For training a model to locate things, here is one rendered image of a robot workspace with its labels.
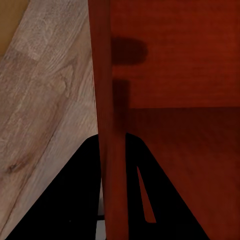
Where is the storage box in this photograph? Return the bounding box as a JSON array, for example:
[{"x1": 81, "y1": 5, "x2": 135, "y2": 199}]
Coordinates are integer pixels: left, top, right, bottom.
[{"x1": 88, "y1": 0, "x2": 240, "y2": 240}]

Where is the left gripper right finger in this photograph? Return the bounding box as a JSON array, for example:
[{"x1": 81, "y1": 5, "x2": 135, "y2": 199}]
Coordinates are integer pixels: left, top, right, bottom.
[{"x1": 125, "y1": 133, "x2": 210, "y2": 240}]

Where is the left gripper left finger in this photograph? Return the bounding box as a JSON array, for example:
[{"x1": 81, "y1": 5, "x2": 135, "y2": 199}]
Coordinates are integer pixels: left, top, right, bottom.
[{"x1": 6, "y1": 134, "x2": 102, "y2": 240}]

